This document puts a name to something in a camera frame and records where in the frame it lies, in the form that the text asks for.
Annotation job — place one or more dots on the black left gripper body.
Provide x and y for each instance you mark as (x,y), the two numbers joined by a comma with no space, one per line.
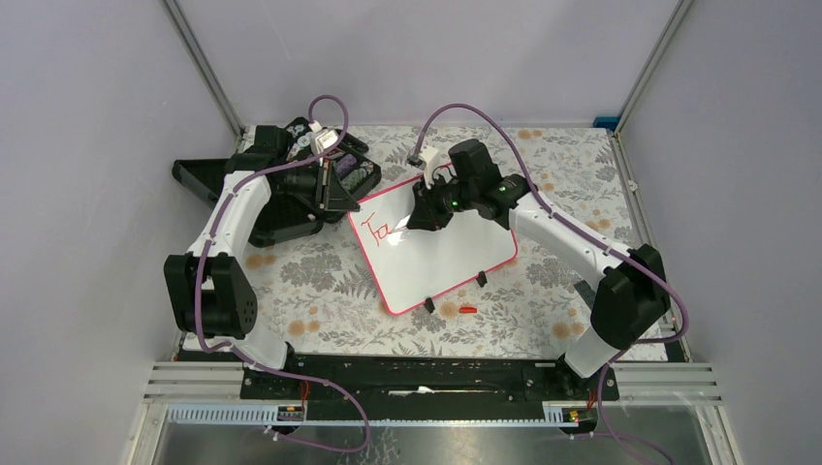
(315,182)

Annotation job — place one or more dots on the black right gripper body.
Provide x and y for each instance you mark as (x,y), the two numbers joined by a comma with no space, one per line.
(444,199)

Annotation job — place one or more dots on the pink framed whiteboard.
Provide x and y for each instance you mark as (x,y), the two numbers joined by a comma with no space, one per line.
(409,268)

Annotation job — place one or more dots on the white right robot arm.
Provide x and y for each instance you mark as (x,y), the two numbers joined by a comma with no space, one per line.
(629,296)

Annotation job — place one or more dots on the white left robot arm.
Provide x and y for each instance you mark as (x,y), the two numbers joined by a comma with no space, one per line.
(210,295)

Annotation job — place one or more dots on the black open parts case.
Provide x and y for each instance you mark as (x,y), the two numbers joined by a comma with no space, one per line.
(291,215)

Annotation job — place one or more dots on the dark grey lego baseplate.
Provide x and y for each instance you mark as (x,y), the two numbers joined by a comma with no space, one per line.
(586,292)

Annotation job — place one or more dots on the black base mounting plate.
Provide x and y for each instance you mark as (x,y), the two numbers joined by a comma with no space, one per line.
(424,388)

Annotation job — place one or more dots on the blue block in corner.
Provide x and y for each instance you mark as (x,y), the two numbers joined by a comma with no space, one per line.
(609,123)

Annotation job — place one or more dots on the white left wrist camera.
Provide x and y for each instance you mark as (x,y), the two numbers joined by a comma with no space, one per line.
(322,139)

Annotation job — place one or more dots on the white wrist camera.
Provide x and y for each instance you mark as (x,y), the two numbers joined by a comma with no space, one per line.
(428,159)
(322,139)

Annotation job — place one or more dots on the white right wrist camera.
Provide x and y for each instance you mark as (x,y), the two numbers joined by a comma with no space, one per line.
(428,159)

